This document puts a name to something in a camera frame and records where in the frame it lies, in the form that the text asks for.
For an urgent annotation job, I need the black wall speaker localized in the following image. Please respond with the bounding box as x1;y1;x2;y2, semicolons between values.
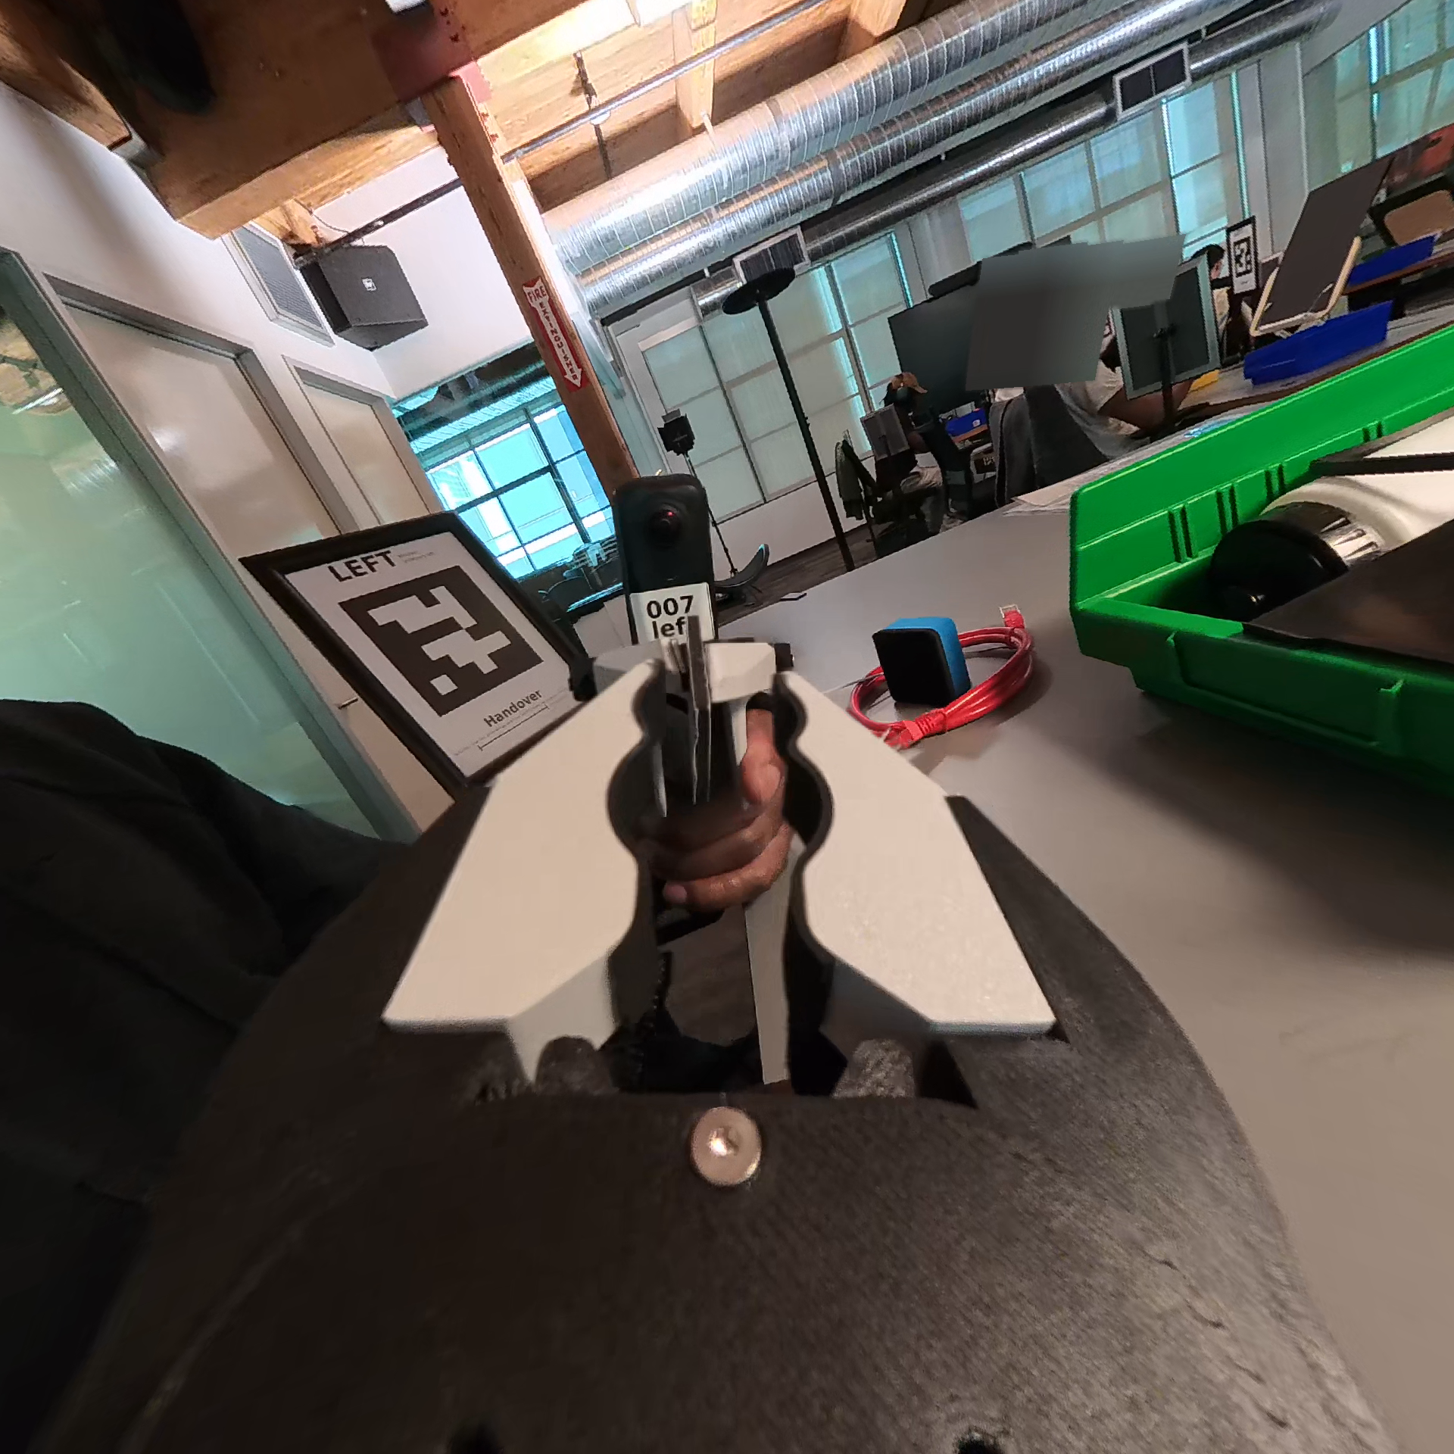
298;245;431;352

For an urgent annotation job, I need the black office chair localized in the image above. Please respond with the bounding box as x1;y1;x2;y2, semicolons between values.
834;437;950;558

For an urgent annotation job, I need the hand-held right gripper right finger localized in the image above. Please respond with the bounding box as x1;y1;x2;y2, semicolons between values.
775;669;1061;1086

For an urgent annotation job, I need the red cable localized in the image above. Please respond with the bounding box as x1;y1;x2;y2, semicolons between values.
848;608;1037;750

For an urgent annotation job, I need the silver ventilation duct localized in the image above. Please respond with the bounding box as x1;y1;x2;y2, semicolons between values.
545;0;1341;279
580;85;1127;321

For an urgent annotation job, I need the blue plastic bin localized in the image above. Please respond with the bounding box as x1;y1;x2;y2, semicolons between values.
1241;298;1397;385

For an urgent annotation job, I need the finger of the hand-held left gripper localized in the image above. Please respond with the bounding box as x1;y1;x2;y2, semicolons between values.
703;641;787;700
594;643;690;735

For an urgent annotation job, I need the air vent grille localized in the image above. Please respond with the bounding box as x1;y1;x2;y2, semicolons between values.
732;227;810;286
1113;44;1192;118

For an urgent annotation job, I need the small monitor on stand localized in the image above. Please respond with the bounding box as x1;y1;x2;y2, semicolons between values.
1109;255;1222;401

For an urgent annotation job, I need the black flat sheet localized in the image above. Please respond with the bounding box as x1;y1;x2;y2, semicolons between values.
1241;534;1454;662

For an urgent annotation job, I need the black framed marker sign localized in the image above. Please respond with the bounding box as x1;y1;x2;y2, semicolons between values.
239;511;592;792

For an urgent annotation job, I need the person's left hand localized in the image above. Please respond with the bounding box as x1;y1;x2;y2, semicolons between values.
635;748;794;918

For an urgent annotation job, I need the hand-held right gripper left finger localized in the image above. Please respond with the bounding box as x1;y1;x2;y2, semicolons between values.
381;662;671;1091

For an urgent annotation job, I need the black floor lamp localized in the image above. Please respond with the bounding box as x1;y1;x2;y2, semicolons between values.
720;271;855;574

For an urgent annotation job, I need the blue black eraser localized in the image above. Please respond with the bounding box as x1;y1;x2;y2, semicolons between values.
872;617;969;709

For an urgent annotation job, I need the wooden post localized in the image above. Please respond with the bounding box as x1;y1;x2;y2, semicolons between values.
426;80;637;491

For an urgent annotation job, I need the tilted black board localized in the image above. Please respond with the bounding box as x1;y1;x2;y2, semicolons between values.
1250;153;1397;336

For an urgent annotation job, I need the white roll black cap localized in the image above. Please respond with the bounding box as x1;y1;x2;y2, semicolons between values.
1206;472;1454;620

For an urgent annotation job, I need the green plastic bin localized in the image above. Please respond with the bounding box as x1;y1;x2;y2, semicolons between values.
1070;330;1454;792

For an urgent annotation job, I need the large dark monitor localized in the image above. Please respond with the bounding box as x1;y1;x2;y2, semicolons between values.
888;255;990;416

